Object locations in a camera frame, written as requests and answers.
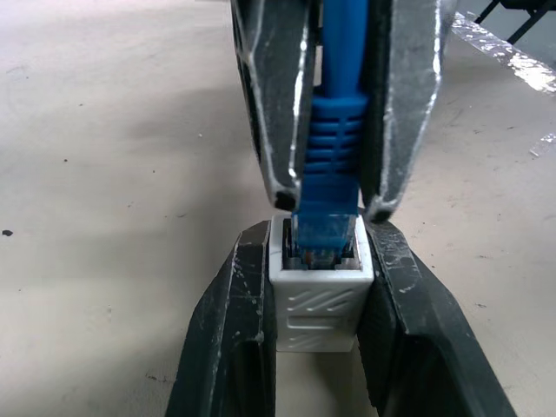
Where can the short clear tape piece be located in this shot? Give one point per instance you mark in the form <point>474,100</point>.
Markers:
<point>545,145</point>

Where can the long clear tape strip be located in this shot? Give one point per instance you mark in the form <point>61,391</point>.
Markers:
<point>504,52</point>

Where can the black metal stand legs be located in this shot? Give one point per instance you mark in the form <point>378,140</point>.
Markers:
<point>527,21</point>

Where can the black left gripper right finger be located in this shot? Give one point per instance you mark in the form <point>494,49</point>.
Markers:
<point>425,347</point>

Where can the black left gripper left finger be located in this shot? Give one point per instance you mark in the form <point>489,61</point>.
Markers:
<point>226,347</point>

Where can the white network coupler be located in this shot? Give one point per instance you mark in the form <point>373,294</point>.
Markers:
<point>319,313</point>

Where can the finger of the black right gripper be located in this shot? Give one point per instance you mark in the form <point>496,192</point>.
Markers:
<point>273,108</point>
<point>404,108</point>

